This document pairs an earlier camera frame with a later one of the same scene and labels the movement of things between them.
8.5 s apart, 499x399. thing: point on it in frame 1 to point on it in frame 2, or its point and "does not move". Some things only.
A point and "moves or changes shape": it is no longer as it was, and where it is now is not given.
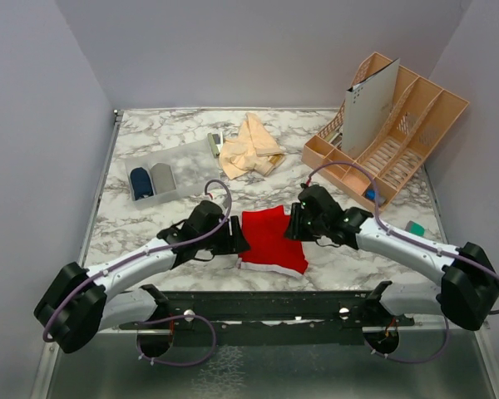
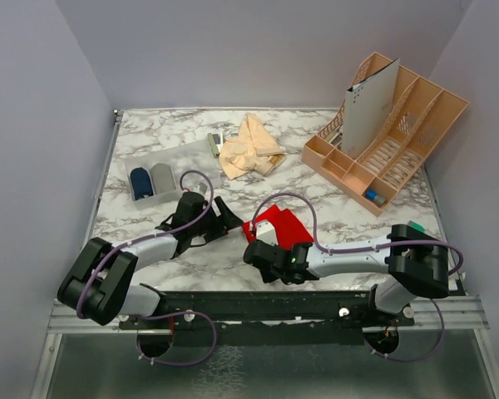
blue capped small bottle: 371,195 does not move
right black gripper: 294,229 to 267,277
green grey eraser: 415,228 does not move
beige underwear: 255,150 does not move
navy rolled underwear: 141,185 does not move
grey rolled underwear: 162,178 does not move
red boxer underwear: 264,230 moves or changes shape
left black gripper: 234,243 to 224,222
